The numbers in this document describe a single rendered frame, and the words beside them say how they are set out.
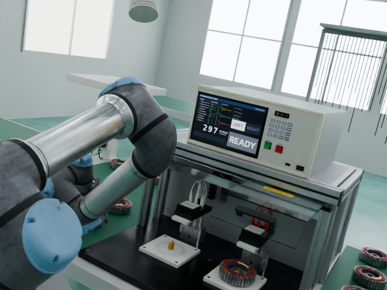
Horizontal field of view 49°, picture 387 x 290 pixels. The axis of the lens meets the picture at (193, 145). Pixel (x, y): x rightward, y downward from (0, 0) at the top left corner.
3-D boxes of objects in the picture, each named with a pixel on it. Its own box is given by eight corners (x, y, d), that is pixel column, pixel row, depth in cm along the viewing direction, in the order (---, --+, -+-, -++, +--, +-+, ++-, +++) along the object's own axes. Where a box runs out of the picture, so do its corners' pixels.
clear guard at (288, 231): (295, 249, 105) (300, 226, 104) (209, 216, 116) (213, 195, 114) (325, 217, 133) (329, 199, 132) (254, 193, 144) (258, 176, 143)
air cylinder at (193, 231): (197, 245, 151) (200, 231, 150) (179, 237, 155) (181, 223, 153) (203, 240, 156) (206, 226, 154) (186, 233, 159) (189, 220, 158)
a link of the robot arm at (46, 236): (17, 306, 74) (61, 274, 68) (-32, 244, 74) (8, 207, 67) (61, 267, 84) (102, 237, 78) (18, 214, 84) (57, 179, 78)
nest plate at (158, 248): (177, 268, 133) (177, 264, 132) (138, 250, 139) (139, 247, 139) (200, 252, 146) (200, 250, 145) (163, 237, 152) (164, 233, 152)
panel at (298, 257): (321, 278, 144) (344, 195, 137) (160, 213, 173) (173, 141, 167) (322, 277, 145) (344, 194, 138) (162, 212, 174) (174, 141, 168)
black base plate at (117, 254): (270, 357, 104) (272, 348, 103) (77, 256, 133) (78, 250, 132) (317, 283, 145) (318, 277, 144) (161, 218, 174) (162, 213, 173)
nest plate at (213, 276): (248, 301, 122) (249, 298, 121) (203, 280, 128) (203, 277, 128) (266, 282, 135) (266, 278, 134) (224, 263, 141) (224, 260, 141)
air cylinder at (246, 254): (260, 272, 140) (264, 256, 139) (239, 263, 144) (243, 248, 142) (265, 267, 145) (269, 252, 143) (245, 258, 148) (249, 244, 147)
